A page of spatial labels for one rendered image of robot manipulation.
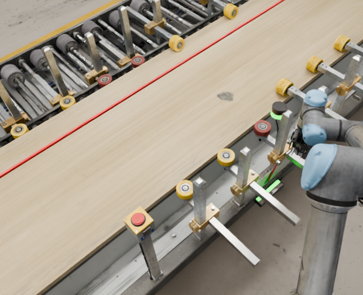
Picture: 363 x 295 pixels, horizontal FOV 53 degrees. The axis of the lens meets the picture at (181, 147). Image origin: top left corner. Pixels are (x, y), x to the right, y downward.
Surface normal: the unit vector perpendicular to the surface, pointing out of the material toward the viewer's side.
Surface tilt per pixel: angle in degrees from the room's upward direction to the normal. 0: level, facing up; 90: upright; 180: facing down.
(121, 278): 0
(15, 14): 0
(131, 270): 0
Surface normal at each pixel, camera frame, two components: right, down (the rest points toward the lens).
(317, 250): -0.63, 0.08
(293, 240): -0.05, -0.61
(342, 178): -0.18, 0.17
